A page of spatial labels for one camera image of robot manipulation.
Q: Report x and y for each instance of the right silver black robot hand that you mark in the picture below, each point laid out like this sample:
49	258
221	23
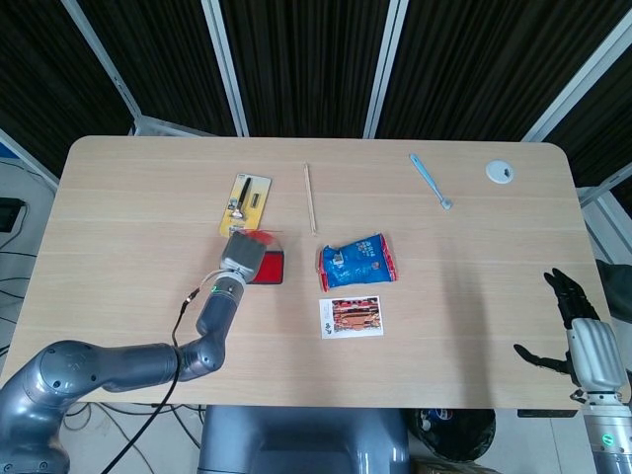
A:
595	353

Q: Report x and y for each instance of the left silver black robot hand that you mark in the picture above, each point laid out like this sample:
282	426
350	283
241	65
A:
242	254

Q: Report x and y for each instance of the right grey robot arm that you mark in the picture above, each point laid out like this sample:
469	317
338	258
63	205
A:
605	434

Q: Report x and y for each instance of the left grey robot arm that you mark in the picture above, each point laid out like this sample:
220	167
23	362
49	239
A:
123	365

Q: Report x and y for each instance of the red ink pad clear lid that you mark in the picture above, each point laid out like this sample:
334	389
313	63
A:
271	269

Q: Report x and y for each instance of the razor in yellow blister pack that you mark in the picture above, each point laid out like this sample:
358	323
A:
260	190

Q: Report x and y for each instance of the wooden chopstick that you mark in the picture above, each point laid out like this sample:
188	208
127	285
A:
308	197

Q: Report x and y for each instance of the blue snack bag red edges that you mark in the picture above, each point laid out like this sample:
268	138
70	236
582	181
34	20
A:
355	264

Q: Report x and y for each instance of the printed postcard white border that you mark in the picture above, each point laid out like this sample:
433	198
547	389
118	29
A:
353	316

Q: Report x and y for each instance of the black trash bin with bag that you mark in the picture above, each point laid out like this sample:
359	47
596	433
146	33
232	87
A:
459	434

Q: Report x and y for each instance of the grey robot torso base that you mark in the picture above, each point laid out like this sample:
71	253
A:
296	439

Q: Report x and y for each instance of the light blue toothbrush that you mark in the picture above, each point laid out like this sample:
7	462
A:
428	178

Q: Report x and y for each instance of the black box device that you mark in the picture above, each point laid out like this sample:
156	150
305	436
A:
9	214

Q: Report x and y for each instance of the white partition post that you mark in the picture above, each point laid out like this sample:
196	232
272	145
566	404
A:
577	84
227	64
103	59
387	64

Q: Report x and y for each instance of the white partition rail blue edge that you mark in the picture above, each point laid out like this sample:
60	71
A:
24	155

